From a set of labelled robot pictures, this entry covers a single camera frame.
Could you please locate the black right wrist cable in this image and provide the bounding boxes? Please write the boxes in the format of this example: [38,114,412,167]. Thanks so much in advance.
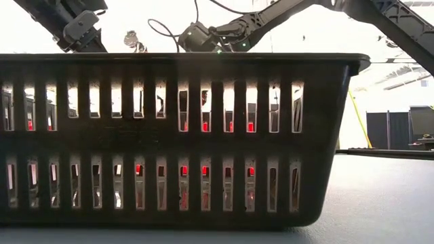
[147,0,252,54]

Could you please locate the dark partition panel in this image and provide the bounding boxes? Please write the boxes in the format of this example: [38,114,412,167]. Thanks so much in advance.
[366,111,410,150]

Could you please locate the grey ceiling fixture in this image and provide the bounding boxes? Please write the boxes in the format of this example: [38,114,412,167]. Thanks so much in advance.
[123,30,149,54]
[377,35,399,48]

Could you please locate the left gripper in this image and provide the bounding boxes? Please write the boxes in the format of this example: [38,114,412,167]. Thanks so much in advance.
[56,28,109,54]

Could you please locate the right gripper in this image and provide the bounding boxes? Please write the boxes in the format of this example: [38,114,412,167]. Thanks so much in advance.
[177,21,220,54]

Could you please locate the dark office desk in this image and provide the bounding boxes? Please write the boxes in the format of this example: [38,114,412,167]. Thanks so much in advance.
[408,134,434,151]

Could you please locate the large black slotted plastic basket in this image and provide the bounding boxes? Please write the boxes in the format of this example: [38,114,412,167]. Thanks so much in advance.
[0,52,372,228]

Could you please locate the yellow cable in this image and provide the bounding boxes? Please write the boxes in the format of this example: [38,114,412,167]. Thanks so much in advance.
[347,88,374,150]

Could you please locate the black metal table frame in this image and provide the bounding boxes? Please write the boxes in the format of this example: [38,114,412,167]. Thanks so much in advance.
[335,148,434,161]

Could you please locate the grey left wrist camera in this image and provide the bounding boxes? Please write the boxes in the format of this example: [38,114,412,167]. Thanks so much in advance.
[62,9,102,44]

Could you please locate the red slotted plastic basket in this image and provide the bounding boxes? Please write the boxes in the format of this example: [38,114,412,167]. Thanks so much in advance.
[135,121,256,211]

